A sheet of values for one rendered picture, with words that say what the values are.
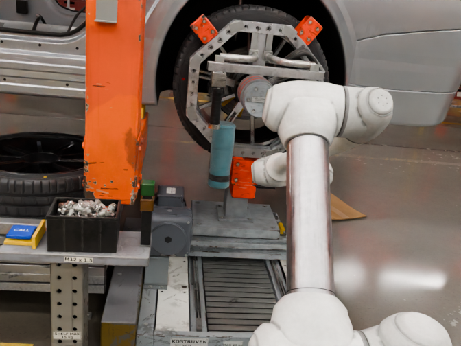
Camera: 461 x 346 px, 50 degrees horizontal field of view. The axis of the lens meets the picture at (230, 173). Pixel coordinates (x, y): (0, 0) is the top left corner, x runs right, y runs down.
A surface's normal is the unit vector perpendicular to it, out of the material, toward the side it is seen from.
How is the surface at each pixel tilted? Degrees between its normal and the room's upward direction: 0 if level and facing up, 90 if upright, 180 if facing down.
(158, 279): 90
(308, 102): 48
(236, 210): 90
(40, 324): 0
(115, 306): 0
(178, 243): 90
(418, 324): 7
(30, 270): 90
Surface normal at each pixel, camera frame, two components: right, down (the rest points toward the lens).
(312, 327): -0.01, -0.53
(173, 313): 0.11, -0.94
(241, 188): 0.10, 0.34
